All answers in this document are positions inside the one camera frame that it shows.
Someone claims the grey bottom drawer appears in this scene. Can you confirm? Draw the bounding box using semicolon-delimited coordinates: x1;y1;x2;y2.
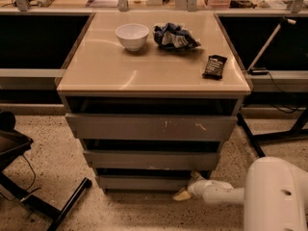
95;176;190;192

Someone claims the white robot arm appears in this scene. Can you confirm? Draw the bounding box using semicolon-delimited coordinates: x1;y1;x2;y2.
173;157;308;231

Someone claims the black stand with wheels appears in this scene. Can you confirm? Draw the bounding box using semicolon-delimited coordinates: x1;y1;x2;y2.
237;108;308;158

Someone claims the grey drawer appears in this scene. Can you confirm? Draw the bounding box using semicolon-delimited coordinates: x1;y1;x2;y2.
84;150;218;170
95;176;190;192
65;114;237;141

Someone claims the grey top drawer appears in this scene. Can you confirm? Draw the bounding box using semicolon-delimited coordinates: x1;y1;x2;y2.
65;114;237;141

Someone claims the grey drawer cabinet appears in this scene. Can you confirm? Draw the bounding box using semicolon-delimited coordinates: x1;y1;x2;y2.
57;11;250;179

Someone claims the crumpled blue chip bag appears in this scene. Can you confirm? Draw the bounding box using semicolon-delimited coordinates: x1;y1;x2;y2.
153;22;201;52

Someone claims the white bowl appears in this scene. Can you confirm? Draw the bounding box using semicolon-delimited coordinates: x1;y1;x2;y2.
115;23;149;51

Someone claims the grey middle drawer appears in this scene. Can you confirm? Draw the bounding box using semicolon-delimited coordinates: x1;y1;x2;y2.
84;150;218;170

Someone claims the black cable on floor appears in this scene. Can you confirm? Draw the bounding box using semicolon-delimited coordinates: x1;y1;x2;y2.
19;154;42;204

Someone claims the black snack bar packet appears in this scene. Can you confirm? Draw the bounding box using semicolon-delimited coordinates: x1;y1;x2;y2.
202;55;227;80

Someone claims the white pole with black base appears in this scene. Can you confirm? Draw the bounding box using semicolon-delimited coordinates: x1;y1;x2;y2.
245;16;297;76

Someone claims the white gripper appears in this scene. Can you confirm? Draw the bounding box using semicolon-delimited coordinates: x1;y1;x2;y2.
172;171;213;201

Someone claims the black cart left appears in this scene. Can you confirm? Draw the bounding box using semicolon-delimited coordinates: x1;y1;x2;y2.
0;111;93;231

